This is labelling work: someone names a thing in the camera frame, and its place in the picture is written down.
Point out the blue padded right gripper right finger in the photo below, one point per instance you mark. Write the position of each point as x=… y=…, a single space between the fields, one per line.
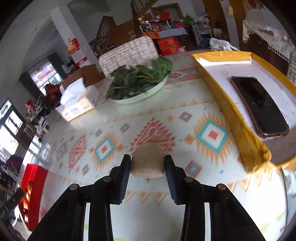
x=228 y=219

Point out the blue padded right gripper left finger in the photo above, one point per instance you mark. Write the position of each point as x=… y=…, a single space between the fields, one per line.
x=65 y=219

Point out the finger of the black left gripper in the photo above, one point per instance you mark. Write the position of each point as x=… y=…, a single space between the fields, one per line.
x=10 y=205

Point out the red shallow box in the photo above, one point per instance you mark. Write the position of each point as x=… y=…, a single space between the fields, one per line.
x=32 y=182

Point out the yellow taped cardboard tray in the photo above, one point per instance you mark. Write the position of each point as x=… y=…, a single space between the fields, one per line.
x=216 y=69

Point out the black smartphone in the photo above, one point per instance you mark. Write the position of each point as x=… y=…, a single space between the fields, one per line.
x=265 y=114

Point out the white tissue box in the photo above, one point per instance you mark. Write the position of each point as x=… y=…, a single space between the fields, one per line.
x=77 y=99

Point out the brown covered chair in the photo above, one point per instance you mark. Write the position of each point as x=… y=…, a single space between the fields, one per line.
x=89 y=73

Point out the green leafy vegetables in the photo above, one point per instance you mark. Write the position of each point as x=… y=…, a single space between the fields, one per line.
x=130 y=81

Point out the patterned chair back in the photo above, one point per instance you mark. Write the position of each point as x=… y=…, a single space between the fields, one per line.
x=134 y=52

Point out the red wall calendar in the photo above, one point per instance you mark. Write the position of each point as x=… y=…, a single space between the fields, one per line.
x=76 y=52

